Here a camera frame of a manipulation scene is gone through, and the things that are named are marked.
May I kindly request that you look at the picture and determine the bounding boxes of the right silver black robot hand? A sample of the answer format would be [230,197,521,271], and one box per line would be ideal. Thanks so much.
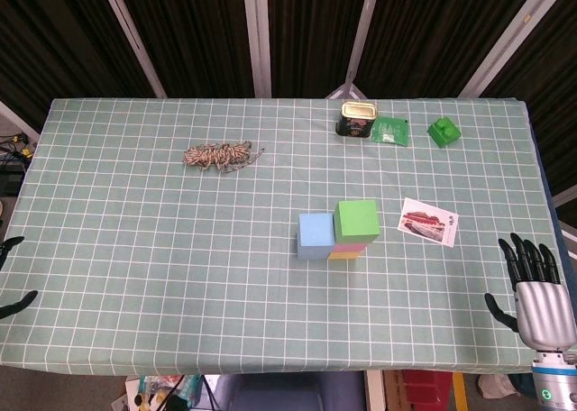
[484,233,577,353]

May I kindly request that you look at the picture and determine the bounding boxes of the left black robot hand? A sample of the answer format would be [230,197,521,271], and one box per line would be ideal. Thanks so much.
[0,235,40,321]

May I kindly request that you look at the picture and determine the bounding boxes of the green foam cube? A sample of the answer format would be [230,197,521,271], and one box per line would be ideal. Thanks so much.
[333,198,380,246]

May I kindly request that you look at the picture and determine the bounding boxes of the blue foam cube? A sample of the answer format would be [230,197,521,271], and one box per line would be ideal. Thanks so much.
[296,244,333,261]
[297,212,337,254]

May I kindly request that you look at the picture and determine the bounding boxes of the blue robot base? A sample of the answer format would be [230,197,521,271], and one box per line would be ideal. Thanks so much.
[215,372,366,411]

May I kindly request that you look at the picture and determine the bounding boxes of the white crumpled cloth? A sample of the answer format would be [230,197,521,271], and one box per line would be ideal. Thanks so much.
[477,373,517,398]

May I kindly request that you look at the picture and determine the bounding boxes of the yellow bar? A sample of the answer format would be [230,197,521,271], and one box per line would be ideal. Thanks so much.
[452,370,469,411]

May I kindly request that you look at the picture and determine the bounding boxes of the red box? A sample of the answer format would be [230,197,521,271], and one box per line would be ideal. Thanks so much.
[400,369,452,406]

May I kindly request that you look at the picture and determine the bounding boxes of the white picture postcard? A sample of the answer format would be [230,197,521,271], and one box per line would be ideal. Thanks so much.
[398,196,460,249]

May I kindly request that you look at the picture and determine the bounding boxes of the colourful packaging pile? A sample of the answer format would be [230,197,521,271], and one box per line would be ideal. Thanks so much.
[124,373,204,411]

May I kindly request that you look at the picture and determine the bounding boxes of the green checked tablecloth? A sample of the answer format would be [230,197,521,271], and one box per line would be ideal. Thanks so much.
[0,97,577,379]

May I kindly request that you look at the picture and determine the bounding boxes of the white table leg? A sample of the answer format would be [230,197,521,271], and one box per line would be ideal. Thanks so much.
[363,369,385,411]

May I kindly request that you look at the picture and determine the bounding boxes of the green plastic stud brick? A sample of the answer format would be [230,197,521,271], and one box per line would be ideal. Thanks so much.
[426,116,463,150]

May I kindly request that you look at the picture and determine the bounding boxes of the green foil packet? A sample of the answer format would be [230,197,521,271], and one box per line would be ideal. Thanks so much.
[371,115,411,148]

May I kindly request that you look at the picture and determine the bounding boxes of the black gold tin can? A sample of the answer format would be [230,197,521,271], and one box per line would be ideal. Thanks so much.
[334,100,379,139]

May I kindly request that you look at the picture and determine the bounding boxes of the dark curtain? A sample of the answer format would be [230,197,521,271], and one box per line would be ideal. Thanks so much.
[0,0,577,196]

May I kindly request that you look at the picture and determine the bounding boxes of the white frame post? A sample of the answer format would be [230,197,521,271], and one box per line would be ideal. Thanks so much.
[324,0,384,99]
[457,0,567,99]
[552,187,577,210]
[242,0,273,99]
[0,99,41,144]
[96,0,169,99]

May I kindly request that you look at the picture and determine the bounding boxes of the floor cables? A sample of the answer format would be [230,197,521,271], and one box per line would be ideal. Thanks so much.
[0,131,40,160]

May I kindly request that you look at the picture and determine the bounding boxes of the braided rope bundle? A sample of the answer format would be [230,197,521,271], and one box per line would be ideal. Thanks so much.
[182,140,266,174]

